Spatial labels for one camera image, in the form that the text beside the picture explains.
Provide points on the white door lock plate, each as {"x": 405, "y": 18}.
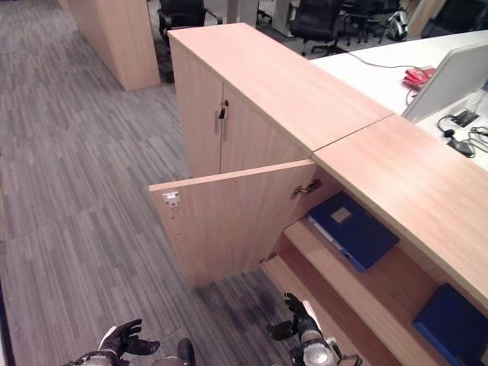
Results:
{"x": 171, "y": 197}

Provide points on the plain blue folder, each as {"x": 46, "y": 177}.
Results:
{"x": 453, "y": 324}

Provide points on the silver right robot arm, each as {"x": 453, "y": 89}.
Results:
{"x": 318, "y": 350}

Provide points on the white and black backpack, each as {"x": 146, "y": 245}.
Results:
{"x": 397, "y": 23}

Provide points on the black power adapter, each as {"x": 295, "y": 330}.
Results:
{"x": 461, "y": 147}

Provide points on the tall wooden cabinet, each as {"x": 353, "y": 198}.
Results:
{"x": 118, "y": 42}

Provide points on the black mesh office chair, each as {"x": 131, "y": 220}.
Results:
{"x": 316, "y": 19}

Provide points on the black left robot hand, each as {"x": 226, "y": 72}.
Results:
{"x": 131, "y": 342}

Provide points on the large metal door hinge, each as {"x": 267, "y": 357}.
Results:
{"x": 307, "y": 188}

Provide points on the small metal door hinge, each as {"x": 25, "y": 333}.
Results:
{"x": 268, "y": 257}

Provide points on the white office desk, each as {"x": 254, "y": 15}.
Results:
{"x": 385, "y": 65}

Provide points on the black desk socket box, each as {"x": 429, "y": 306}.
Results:
{"x": 466, "y": 117}

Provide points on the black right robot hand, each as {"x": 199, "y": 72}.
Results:
{"x": 299, "y": 318}

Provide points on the robot body with dark foot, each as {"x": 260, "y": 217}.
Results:
{"x": 179, "y": 354}

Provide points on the blue folder with white label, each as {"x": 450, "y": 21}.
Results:
{"x": 360, "y": 232}

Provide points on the closed wooden office cabinet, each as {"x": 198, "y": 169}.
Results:
{"x": 274, "y": 84}

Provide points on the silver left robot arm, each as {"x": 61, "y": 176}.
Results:
{"x": 93, "y": 359}

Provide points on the red packet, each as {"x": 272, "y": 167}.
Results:
{"x": 417, "y": 77}

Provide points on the wooden cabinet door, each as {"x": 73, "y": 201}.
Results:
{"x": 228, "y": 225}

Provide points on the black cabinet key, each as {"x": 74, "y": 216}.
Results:
{"x": 224, "y": 108}

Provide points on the open wooden office cabinet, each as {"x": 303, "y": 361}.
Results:
{"x": 411, "y": 190}

